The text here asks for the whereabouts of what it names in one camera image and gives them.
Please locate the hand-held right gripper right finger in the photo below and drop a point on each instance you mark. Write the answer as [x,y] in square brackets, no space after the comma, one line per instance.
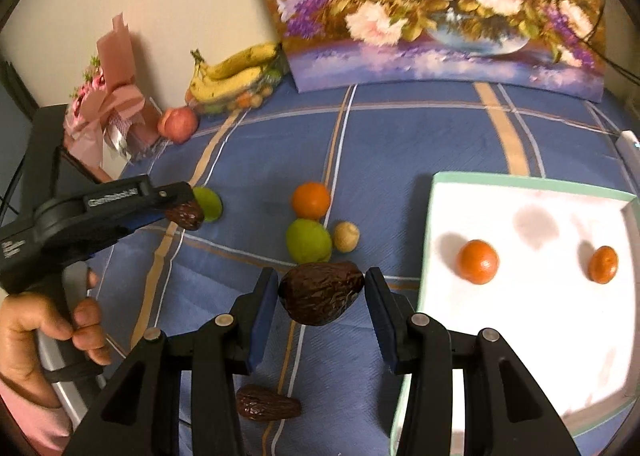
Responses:
[381,321]

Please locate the blue plaid tablecloth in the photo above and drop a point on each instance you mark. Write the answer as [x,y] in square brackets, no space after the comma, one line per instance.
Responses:
[400,135]

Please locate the red apple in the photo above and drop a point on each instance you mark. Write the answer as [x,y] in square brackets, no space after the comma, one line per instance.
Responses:
[178,124]

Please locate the white power strip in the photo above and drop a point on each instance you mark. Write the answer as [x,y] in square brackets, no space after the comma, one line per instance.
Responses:
[629,141]

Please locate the person's left hand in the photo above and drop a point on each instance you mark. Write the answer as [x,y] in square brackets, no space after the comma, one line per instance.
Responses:
[20,336]

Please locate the small dark brown avocado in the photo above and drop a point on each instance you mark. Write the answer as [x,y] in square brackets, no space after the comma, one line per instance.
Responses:
[267,403]

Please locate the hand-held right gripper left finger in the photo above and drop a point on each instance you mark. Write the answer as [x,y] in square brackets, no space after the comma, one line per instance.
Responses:
[264,321]

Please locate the flower painting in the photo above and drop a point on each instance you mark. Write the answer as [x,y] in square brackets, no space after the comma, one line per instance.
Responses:
[400,10]

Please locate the orange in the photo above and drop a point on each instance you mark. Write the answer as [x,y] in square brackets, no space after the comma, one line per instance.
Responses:
[478,262]
[603,264]
[311,200]

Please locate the clear bowl of small fruits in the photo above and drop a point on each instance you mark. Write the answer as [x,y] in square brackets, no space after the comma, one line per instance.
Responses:
[250,99]

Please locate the pink wrapped bouquet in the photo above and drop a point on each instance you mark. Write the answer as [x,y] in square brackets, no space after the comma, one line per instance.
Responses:
[112,100]

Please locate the green lime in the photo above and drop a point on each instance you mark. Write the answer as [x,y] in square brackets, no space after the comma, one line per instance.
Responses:
[308,241]
[211,203]

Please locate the banana bunch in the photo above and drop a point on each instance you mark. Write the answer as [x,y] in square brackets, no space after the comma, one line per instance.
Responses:
[230,75]

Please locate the small tan round fruit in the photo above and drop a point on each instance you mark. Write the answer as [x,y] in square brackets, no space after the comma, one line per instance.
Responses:
[346,236]

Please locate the person's left forearm pink sleeve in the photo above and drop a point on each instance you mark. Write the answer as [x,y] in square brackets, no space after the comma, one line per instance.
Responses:
[32,423]

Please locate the white tray with green rim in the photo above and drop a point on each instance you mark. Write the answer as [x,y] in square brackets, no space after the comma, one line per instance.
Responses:
[525,336]

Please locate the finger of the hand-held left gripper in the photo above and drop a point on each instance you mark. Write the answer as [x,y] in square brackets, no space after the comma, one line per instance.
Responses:
[137,225]
[172,196]

